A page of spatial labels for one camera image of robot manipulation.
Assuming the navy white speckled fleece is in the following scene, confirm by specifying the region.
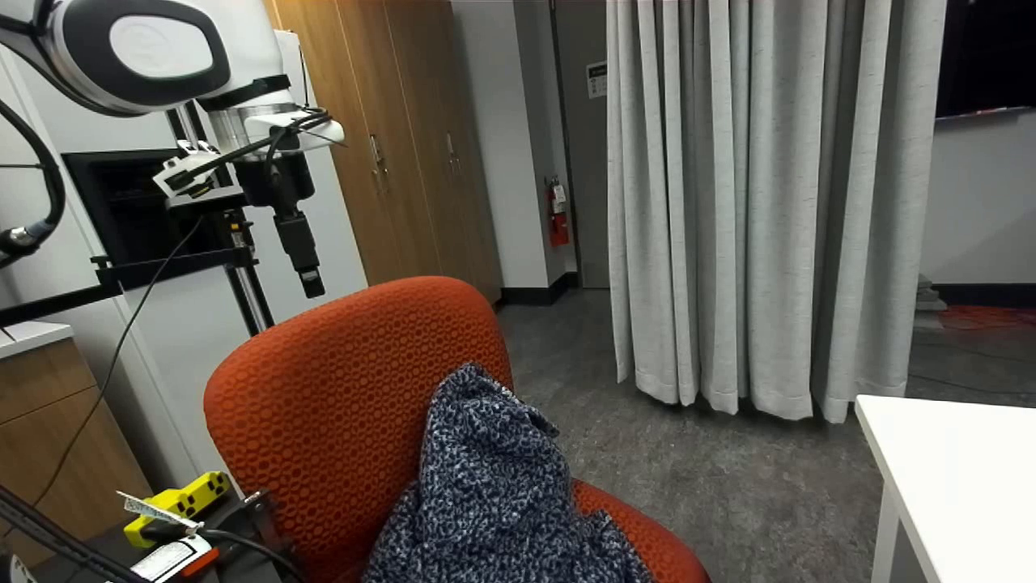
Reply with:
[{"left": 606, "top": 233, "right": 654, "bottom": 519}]
[{"left": 359, "top": 363, "right": 656, "bottom": 583}]

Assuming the red fire extinguisher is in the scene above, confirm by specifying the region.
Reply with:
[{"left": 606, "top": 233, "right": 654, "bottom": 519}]
[{"left": 545, "top": 174, "right": 572, "bottom": 252}]

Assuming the tall wooden closet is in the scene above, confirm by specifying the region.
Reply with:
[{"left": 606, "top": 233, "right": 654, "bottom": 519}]
[{"left": 261, "top": 0, "right": 506, "bottom": 307}]

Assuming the grey curtain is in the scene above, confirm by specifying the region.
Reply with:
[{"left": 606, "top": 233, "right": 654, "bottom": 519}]
[{"left": 603, "top": 0, "right": 953, "bottom": 429}]

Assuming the white cabinet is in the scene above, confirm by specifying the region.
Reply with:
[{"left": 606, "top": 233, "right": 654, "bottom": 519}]
[{"left": 0, "top": 0, "right": 372, "bottom": 493}]

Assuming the yellow black tool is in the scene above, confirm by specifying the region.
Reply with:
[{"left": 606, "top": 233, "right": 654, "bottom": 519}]
[{"left": 118, "top": 468, "right": 236, "bottom": 550}]

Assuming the white table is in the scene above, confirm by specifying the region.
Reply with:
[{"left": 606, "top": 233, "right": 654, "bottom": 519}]
[{"left": 850, "top": 392, "right": 1036, "bottom": 583}]

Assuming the low wooden cabinet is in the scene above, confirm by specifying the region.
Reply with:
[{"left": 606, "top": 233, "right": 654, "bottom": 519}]
[{"left": 0, "top": 322, "right": 156, "bottom": 567}]

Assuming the silver stereo camera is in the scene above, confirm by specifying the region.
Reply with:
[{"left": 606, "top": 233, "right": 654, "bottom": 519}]
[{"left": 152, "top": 137, "right": 249, "bottom": 210}]

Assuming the thin black cable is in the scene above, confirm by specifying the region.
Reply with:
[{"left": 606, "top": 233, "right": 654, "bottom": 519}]
[{"left": 29, "top": 207, "right": 213, "bottom": 511}]

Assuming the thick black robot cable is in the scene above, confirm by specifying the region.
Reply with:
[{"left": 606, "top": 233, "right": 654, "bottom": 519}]
[{"left": 0, "top": 99, "right": 70, "bottom": 268}]

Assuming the black wall screen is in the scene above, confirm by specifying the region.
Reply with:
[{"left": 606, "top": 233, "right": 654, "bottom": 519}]
[{"left": 935, "top": 0, "right": 1036, "bottom": 122}]

